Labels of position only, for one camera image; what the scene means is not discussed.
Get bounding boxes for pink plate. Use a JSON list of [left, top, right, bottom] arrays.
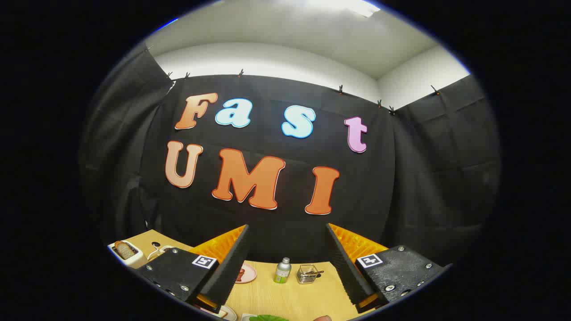
[[235, 263, 257, 284]]

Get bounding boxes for wire basket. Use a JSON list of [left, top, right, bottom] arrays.
[[296, 264, 318, 284]]

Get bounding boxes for green metal bottle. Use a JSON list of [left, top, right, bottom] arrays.
[[274, 257, 292, 284]]

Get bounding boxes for cream toaster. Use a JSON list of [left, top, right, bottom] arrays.
[[108, 240, 144, 269]]

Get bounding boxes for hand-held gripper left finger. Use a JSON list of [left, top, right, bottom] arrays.
[[135, 224, 250, 314]]

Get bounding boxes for round white plate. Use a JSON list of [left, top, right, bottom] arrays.
[[196, 305, 237, 321]]

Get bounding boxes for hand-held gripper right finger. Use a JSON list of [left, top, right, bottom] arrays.
[[326, 223, 452, 314]]

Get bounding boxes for brown toast slice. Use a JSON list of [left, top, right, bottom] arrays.
[[114, 241, 137, 260]]

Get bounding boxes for row of black cloth clamps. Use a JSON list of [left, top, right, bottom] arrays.
[[145, 44, 442, 115]]

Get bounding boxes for ceiling light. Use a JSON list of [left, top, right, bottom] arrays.
[[308, 0, 381, 17]]

